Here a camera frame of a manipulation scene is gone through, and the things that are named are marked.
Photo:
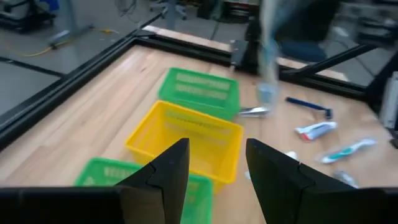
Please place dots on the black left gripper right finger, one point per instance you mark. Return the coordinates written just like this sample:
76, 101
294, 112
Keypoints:
280, 186

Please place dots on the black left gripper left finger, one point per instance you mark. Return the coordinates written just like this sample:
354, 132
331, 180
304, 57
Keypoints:
171, 186

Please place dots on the white toothpaste tube red accent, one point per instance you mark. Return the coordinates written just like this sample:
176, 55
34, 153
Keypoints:
315, 130

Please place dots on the yellow plastic basket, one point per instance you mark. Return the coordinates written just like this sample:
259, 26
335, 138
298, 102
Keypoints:
186, 137

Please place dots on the green plastic basket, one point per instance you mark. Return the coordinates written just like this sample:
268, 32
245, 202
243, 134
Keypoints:
199, 90
99, 172

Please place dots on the teal white toothbrush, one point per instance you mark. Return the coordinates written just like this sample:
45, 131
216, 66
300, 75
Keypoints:
345, 151

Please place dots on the silver metal grooming tool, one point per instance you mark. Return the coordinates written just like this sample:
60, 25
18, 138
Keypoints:
253, 112

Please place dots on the blue razor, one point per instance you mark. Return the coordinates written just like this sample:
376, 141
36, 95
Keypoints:
308, 105

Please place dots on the black table frame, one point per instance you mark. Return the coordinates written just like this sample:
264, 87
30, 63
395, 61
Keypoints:
77, 81

